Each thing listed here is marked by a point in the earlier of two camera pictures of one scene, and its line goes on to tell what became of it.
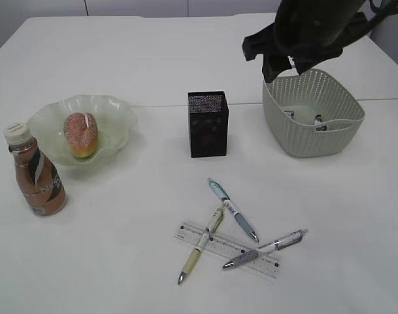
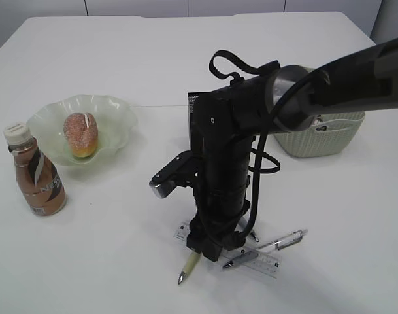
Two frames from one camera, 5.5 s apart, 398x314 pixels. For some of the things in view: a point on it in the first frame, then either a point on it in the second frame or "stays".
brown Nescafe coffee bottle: (38, 176) stays
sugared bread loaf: (81, 130) stays
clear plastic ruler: (267, 265) stays
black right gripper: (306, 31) → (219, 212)
